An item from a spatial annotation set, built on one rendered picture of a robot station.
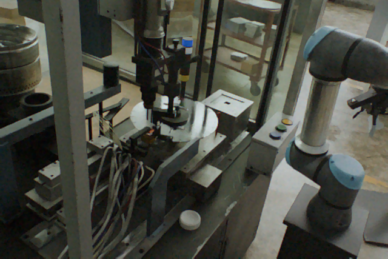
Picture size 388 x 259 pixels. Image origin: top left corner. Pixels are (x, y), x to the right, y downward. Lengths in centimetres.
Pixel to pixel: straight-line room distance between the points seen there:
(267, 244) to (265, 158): 92
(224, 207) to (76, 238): 64
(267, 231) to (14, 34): 173
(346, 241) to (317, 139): 35
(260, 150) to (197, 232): 42
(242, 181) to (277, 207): 109
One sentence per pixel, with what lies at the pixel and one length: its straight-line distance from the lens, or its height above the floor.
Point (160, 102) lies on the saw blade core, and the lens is 145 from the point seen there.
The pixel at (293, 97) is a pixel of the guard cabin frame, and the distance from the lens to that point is 161.
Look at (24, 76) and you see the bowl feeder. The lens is 163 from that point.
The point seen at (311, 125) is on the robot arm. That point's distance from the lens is 121.
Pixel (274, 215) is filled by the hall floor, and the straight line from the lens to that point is 243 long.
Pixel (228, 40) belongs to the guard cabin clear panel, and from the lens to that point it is 168.
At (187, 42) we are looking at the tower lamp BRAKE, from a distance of 153.
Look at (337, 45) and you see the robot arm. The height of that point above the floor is 136.
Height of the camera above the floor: 164
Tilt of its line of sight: 30 degrees down
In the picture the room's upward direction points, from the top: 7 degrees clockwise
